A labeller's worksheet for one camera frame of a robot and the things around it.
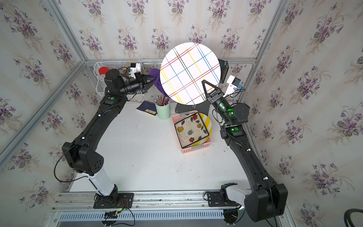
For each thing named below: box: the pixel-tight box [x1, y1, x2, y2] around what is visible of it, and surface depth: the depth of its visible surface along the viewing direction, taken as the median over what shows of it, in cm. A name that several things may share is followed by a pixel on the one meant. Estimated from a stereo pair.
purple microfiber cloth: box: [148, 68, 170, 98], surface depth 67 cm
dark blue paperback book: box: [136, 100, 158, 117], surface depth 117 cm
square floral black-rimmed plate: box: [174, 112, 209, 149], surface depth 98 cm
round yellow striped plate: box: [191, 113, 213, 147], surface depth 95 cm
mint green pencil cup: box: [155, 102, 172, 120], surface depth 106 cm
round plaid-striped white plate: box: [159, 42, 221, 106], surface depth 58 cm
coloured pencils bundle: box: [154, 95, 170, 106], surface depth 104 cm
